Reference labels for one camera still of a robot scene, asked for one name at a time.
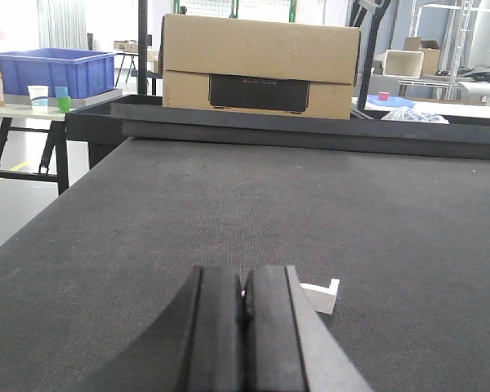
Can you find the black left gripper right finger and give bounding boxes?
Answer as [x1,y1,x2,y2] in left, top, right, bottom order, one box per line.
[244,265,372,391]

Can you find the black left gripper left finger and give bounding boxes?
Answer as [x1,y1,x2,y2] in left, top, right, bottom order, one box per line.
[70,266,243,391]

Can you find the white curved PVC clamp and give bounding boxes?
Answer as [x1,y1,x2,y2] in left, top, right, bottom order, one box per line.
[301,278,340,315]

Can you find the black foam board stack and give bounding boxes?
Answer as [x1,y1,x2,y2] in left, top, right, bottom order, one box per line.
[66,95,490,166]

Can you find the crumpled clear plastic bag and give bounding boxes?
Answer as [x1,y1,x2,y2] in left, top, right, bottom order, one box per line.
[381,107,449,124]

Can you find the blue tray under cube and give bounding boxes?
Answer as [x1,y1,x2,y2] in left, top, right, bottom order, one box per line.
[366,95,415,109]

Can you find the pink cube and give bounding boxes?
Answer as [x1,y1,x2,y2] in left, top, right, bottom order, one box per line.
[378,91,390,101]

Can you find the large cardboard box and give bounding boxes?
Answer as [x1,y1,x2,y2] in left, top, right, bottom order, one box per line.
[160,14,361,119]

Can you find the stacked blue green cups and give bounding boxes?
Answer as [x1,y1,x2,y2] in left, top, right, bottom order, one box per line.
[55,87,72,114]

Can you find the white folding side table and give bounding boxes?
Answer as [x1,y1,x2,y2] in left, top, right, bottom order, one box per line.
[0,87,124,196]

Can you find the blue plastic crate on table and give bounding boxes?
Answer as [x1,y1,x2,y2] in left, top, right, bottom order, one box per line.
[0,47,115,99]

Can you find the white paper cup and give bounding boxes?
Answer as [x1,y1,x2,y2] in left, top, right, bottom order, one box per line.
[28,85,49,114]

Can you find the small cardboard box on shelf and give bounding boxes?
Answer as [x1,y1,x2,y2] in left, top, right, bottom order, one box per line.
[404,37,441,75]

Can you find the black vertical post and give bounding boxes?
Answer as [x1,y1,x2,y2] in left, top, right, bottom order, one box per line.
[137,0,148,95]

